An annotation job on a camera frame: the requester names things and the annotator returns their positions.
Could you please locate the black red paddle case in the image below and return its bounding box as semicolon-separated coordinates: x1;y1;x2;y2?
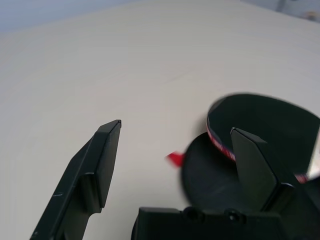
164;92;320;208

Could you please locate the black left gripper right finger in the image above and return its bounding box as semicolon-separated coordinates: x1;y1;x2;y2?
229;127;320;240

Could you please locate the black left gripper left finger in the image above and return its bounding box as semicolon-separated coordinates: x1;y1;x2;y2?
29;119;123;240

